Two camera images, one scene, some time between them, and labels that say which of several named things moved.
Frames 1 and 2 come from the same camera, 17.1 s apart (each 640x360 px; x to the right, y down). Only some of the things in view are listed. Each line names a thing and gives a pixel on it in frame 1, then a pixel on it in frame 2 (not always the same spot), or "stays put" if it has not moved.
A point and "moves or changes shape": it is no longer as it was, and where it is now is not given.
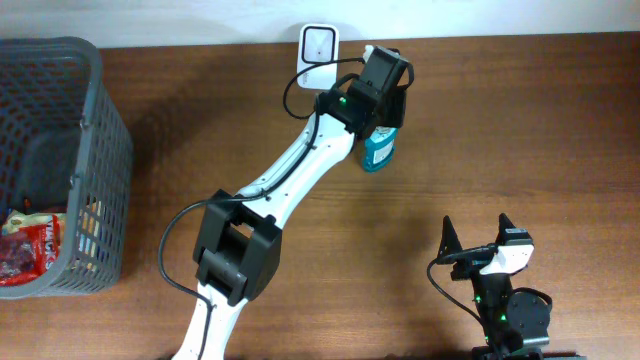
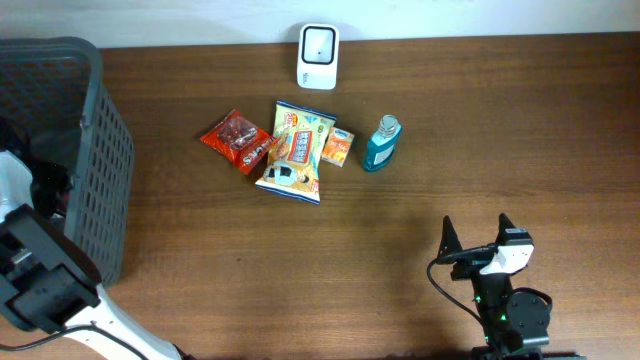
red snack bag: [28, 252] moves or changes shape
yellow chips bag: [15, 219] moves or changes shape
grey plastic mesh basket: [65, 149] stays put
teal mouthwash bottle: [379, 148] stays put
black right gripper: [480, 258] stays put
